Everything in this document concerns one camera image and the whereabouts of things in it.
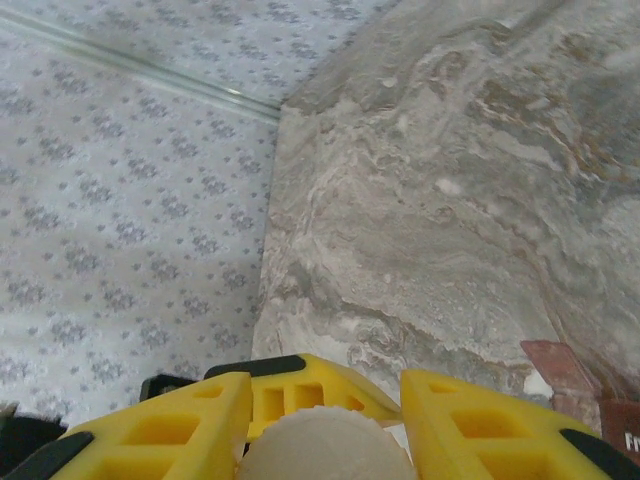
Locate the reddish brown pill box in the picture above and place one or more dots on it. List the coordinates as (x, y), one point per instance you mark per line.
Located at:
(565, 370)

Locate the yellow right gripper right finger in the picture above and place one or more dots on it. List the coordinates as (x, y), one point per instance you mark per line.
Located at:
(475, 440)

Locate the white ribbed bottle cap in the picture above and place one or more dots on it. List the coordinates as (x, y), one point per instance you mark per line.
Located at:
(325, 450)

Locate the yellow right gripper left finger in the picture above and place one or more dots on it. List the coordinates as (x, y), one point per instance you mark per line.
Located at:
(150, 440)

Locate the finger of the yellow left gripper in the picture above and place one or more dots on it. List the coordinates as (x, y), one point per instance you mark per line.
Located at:
(300, 380)

